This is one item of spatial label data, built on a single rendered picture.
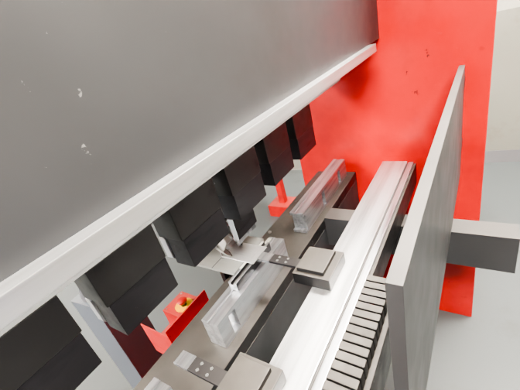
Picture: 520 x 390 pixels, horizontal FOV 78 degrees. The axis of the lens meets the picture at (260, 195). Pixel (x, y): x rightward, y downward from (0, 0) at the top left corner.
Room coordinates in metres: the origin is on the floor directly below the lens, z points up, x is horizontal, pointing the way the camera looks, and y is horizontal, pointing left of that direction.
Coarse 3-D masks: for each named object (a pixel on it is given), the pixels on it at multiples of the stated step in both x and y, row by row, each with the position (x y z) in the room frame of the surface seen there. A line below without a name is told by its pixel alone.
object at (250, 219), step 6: (252, 210) 0.87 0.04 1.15; (246, 216) 0.84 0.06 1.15; (252, 216) 0.86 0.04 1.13; (228, 222) 0.80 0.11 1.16; (234, 222) 0.80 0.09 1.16; (240, 222) 0.81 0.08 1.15; (246, 222) 0.83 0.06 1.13; (252, 222) 0.85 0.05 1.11; (234, 228) 0.79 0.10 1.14; (240, 228) 0.81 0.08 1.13; (246, 228) 0.83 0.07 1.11; (252, 228) 0.86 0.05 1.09; (234, 234) 0.80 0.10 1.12; (240, 234) 0.80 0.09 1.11; (246, 234) 0.83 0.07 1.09; (240, 240) 0.81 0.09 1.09
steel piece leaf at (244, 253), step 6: (228, 246) 0.91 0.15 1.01; (234, 246) 0.92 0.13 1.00; (240, 246) 0.91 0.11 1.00; (246, 246) 0.90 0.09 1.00; (252, 246) 0.89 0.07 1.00; (258, 246) 0.88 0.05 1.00; (234, 252) 0.88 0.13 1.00; (240, 252) 0.87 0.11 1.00; (246, 252) 0.86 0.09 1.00; (252, 252) 0.85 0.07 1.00; (234, 258) 0.85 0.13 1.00; (240, 258) 0.84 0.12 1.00; (246, 258) 0.83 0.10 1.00
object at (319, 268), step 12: (264, 252) 0.83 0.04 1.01; (312, 252) 0.73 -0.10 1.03; (324, 252) 0.72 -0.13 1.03; (336, 252) 0.72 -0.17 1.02; (276, 264) 0.77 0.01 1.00; (288, 264) 0.75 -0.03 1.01; (300, 264) 0.70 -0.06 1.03; (312, 264) 0.68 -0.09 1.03; (324, 264) 0.67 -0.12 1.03; (336, 264) 0.67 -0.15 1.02; (300, 276) 0.67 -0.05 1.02; (312, 276) 0.65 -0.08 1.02; (324, 276) 0.64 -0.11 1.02; (336, 276) 0.65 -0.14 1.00; (324, 288) 0.63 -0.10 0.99
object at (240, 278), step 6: (270, 246) 0.89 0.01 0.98; (246, 264) 0.81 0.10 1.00; (252, 264) 0.80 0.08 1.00; (258, 264) 0.82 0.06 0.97; (240, 270) 0.79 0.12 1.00; (246, 270) 0.78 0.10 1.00; (252, 270) 0.80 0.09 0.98; (234, 276) 0.76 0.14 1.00; (240, 276) 0.76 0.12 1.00; (246, 276) 0.77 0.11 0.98; (228, 282) 0.75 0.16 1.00; (234, 282) 0.74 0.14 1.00; (240, 282) 0.74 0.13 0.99; (234, 288) 0.74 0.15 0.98; (240, 288) 0.74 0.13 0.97
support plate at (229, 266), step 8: (248, 240) 0.93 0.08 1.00; (256, 240) 0.92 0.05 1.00; (208, 256) 0.90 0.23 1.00; (216, 256) 0.89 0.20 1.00; (200, 264) 0.87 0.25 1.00; (208, 264) 0.86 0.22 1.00; (216, 264) 0.85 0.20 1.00; (224, 264) 0.84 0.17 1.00; (232, 264) 0.83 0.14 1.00; (240, 264) 0.82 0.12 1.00; (224, 272) 0.80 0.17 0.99; (232, 272) 0.78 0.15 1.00
